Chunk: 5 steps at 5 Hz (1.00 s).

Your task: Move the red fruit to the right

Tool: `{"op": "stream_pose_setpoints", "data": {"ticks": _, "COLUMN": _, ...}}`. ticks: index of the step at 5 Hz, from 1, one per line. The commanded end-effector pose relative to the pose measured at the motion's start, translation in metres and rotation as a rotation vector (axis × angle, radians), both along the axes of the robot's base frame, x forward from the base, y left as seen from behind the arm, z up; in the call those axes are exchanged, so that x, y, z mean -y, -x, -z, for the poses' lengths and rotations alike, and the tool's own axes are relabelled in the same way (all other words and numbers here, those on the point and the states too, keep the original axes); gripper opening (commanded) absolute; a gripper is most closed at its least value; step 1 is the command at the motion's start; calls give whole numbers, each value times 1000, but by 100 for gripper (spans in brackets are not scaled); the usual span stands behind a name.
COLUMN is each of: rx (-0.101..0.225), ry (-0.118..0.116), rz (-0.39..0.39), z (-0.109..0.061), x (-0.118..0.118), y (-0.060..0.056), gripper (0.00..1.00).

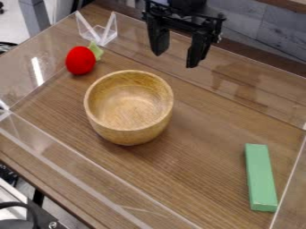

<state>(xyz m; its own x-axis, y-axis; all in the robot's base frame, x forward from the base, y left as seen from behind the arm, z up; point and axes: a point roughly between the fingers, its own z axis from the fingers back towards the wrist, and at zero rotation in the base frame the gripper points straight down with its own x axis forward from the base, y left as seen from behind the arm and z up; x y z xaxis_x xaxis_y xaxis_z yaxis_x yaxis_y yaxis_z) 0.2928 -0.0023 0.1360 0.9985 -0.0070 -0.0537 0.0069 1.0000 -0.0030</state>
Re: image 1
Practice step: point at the round wooden bowl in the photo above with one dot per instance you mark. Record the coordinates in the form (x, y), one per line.
(129, 106)

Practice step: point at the green rectangular block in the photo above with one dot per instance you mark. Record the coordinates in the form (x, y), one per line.
(262, 190)

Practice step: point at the black clamp with bolt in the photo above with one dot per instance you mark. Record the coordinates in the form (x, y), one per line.
(47, 221)

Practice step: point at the grey metal post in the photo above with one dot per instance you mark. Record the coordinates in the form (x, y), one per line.
(35, 14)

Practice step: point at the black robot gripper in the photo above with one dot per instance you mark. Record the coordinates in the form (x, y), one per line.
(183, 15)

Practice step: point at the clear acrylic tray walls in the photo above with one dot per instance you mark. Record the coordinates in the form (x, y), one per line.
(137, 145)

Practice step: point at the red felt fruit green leaf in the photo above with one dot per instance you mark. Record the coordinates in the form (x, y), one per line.
(82, 58)

